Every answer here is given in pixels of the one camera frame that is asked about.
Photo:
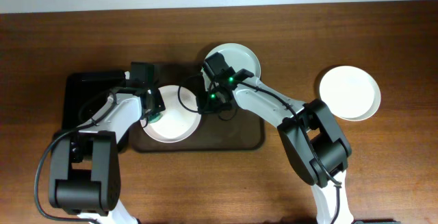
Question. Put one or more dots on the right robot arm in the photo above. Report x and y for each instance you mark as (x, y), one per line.
(316, 146)

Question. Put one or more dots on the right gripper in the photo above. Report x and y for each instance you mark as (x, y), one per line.
(204, 104)

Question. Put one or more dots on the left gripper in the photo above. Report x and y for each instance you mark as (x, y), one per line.
(156, 104)

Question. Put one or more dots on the black plastic tray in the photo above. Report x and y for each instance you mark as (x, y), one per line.
(86, 94)

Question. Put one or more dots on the green yellow sponge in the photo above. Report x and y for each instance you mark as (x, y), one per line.
(154, 118)

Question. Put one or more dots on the brown serving tray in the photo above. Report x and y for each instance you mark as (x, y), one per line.
(234, 130)

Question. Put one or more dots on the white plate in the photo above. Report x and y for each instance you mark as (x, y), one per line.
(350, 93)
(175, 123)

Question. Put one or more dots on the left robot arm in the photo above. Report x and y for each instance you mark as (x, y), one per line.
(84, 179)

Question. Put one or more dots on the pale blue plate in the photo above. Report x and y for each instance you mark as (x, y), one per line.
(239, 57)

